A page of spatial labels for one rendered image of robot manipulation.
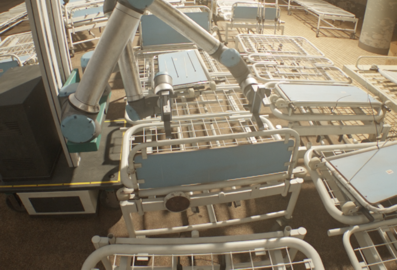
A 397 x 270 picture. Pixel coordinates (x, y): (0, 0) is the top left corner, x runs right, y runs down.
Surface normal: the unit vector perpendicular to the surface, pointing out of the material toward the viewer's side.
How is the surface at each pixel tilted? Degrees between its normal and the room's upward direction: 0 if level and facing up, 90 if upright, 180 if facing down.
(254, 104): 100
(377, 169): 5
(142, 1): 84
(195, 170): 90
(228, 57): 37
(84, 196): 90
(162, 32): 90
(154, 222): 0
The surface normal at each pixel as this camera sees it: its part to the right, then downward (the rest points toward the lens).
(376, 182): -0.02, -0.88
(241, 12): 0.01, 0.55
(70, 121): 0.34, 0.57
